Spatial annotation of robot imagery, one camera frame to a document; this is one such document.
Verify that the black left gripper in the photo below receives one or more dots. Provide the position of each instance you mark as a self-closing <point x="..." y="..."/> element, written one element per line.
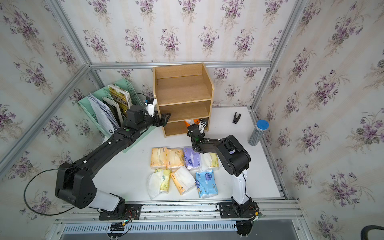
<point x="162" y="122"/>

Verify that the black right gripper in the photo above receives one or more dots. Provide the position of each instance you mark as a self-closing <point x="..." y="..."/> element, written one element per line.
<point x="202" y="134"/>

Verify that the white purple tissue pack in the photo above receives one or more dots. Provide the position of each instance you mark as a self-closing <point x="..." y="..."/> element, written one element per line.
<point x="192" y="159"/>

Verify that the bright orange tissue pack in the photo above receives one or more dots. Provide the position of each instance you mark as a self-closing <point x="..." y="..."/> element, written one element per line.
<point x="192" y="122"/>

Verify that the white yellow tissue pack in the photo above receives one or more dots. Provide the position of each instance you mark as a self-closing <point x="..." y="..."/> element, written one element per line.
<point x="210" y="161"/>

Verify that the pale orange tissue pack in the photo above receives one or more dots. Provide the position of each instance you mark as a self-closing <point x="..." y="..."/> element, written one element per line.
<point x="175" y="158"/>
<point x="159" y="158"/>

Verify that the orange flower tissue pack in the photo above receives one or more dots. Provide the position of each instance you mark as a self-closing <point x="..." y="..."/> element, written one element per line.
<point x="183" y="180"/>

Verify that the light blue tissue pack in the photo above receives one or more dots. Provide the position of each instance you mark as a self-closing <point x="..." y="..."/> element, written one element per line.
<point x="206" y="184"/>

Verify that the yellow green tissue pack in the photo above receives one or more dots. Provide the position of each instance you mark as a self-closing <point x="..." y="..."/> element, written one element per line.
<point x="159" y="183"/>

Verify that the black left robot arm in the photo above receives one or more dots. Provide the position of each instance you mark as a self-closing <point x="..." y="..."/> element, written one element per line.
<point x="74" y="183"/>

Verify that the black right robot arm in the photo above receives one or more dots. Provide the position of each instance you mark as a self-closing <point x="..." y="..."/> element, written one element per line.
<point x="234" y="158"/>

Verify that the wooden three-tier shelf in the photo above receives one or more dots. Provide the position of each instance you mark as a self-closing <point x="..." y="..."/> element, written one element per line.
<point x="186" y="92"/>

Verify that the black stapler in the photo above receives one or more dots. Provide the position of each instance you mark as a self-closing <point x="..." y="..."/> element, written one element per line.
<point x="236" y="117"/>

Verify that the yellow cover book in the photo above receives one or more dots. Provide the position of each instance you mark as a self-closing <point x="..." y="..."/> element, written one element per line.
<point x="122" y="97"/>

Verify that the grey bound book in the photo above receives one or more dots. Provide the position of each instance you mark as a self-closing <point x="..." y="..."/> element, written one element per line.
<point x="115" y="109"/>

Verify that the white papers in organizer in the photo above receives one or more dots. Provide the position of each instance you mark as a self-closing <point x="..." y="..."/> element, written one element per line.
<point x="104" y="115"/>

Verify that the blue capped striped cylinder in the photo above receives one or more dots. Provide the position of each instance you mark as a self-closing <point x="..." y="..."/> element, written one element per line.
<point x="258" y="132"/>

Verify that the mint green desk organizer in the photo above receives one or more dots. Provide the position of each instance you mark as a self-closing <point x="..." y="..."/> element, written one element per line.
<point x="104" y="92"/>

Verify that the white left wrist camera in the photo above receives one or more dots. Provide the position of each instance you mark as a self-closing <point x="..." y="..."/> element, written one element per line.
<point x="150" y="106"/>

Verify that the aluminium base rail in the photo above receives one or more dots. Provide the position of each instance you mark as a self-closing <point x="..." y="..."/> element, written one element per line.
<point x="182" y="217"/>

